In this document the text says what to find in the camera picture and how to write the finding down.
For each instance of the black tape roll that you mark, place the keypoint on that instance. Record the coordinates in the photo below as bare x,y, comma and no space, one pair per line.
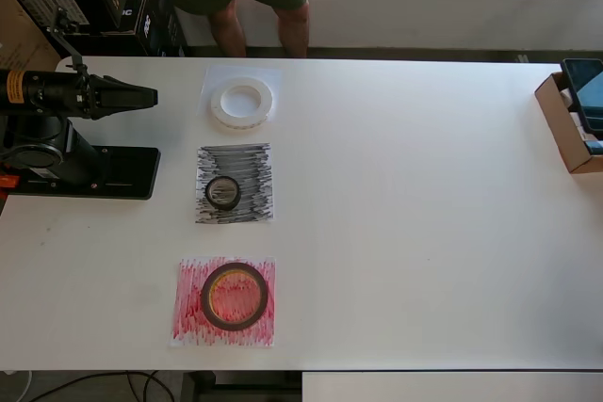
223,206

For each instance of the black carton white print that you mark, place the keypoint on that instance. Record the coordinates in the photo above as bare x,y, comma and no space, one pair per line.
136,20
155,20

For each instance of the orange clamp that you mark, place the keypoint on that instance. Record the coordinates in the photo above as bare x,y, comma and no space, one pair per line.
7,181

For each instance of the white board panel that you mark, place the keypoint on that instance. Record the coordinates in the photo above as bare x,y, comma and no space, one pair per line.
447,388

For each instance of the red scribbled paper sheet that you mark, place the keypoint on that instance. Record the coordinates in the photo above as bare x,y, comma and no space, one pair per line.
188,326

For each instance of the white tape roll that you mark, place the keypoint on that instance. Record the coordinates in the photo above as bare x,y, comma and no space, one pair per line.
264,105

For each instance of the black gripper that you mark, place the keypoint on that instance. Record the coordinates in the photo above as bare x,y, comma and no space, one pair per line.
66,96

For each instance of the small white item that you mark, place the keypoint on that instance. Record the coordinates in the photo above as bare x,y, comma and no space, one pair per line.
565,100

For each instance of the black scribbled paper sheet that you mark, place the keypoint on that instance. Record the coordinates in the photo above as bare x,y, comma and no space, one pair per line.
259,162

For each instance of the small open cardboard box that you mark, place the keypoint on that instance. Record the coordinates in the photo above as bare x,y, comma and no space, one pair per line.
556,119

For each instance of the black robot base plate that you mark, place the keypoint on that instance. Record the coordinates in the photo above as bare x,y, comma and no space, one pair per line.
132,171

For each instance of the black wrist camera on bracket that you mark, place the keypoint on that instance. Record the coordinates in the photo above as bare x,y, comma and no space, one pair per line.
66,30

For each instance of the black table leg frame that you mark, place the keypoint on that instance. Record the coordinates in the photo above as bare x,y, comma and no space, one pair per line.
198,388

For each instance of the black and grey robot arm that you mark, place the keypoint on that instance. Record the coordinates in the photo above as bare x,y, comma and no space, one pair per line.
61,157

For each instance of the red tape roll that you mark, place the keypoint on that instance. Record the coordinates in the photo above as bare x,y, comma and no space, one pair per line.
206,298

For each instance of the blank white paper sheet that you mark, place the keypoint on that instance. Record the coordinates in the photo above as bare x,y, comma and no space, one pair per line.
278,79

